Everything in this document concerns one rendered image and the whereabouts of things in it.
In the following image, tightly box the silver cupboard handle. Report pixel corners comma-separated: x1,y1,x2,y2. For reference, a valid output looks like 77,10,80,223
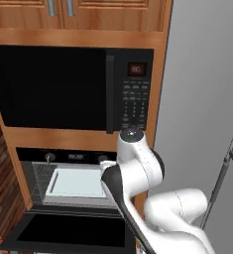
47,0,58,17
65,0,76,18

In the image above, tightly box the grey fridge handle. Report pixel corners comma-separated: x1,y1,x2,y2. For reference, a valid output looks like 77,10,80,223
199,111,233,230

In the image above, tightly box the white baking tray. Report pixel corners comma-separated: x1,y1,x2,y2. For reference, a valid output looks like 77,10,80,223
45,167,108,199

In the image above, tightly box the black oven door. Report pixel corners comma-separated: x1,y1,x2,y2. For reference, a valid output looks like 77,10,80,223
0,210,138,254

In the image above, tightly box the wooden cupboard door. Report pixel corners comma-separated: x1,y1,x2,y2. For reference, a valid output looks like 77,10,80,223
0,0,64,30
61,0,166,33

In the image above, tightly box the black microwave oven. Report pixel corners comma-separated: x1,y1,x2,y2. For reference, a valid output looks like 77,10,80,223
0,45,155,135

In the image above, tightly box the black microwave door handle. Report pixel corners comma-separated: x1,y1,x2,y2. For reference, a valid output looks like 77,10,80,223
105,55,116,135

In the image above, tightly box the black microwave door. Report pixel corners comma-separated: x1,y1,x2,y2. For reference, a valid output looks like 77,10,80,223
0,45,116,133

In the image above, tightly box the black oven knob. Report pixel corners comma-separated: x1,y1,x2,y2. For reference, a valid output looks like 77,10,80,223
44,152,57,165
97,154,110,165

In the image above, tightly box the grey fridge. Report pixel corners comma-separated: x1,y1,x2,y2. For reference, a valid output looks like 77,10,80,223
153,0,233,254

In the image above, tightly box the metal oven rack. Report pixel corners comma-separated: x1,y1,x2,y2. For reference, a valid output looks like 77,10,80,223
31,161,115,208

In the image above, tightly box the wooden appliance cabinet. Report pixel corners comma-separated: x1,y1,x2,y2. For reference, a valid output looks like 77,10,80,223
0,0,174,219

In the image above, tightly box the black built-in oven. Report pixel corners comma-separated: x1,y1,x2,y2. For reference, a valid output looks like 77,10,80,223
15,146,137,216

